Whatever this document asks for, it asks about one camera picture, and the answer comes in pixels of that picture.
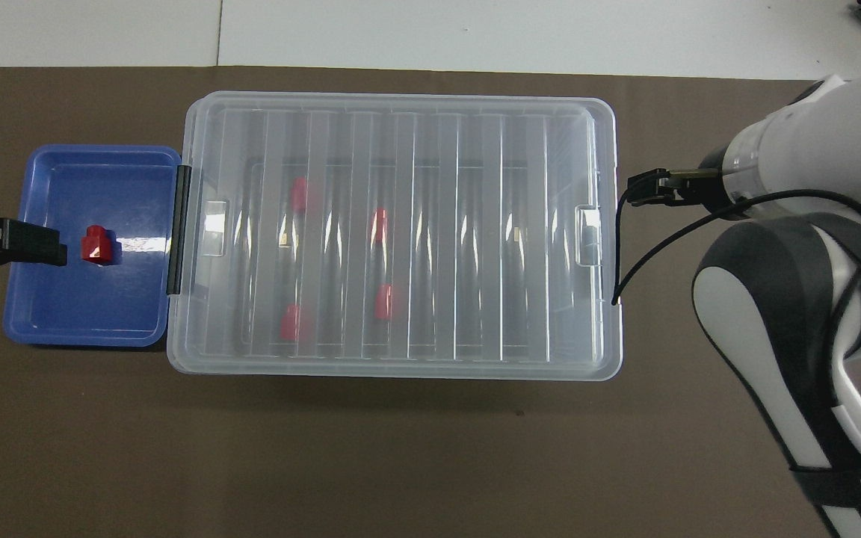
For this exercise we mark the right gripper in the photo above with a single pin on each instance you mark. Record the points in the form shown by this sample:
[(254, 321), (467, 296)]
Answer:
[(714, 190)]

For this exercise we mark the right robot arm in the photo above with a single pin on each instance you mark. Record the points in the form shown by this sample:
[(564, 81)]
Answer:
[(774, 314)]

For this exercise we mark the clear plastic storage box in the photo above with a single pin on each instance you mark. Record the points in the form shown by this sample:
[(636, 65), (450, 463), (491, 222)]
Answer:
[(475, 246)]

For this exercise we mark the blue plastic tray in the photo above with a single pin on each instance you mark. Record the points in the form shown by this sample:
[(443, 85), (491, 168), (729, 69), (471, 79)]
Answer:
[(64, 306)]

